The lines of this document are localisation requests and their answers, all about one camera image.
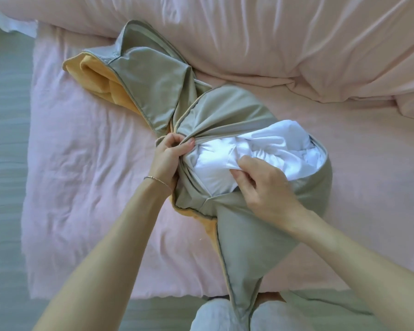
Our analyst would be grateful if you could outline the person's right hand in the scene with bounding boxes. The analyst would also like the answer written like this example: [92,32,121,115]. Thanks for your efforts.
[230,155,308,235]

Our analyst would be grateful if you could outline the person's left hand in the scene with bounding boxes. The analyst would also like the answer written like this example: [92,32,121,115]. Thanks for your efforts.
[148,132,196,193]

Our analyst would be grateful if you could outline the white cushion insert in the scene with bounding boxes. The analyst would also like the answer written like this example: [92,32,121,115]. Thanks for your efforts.
[189,120,328,198]

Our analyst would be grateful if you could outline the grey-green cushion cover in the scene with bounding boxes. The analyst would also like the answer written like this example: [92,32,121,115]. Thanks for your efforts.
[155,83,334,331]
[62,19,213,138]

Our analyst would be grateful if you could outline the person's left forearm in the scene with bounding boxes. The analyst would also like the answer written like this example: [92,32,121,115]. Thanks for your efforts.
[32,178,173,331]

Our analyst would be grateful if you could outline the person's right forearm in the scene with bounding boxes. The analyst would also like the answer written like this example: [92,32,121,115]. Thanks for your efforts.
[289,209,414,331]

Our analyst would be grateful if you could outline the person's white trousers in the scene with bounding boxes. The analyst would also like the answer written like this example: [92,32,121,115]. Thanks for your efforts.
[191,297,315,331]

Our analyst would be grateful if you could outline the pink bed sheet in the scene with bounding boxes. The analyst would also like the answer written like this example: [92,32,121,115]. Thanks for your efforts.
[20,21,414,301]

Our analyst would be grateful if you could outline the pink duvet with white ruffle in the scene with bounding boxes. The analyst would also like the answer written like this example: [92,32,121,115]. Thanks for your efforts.
[0,0,414,122]

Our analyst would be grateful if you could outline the thin gold bracelet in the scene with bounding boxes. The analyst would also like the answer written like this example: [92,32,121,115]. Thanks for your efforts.
[143,175,174,191]

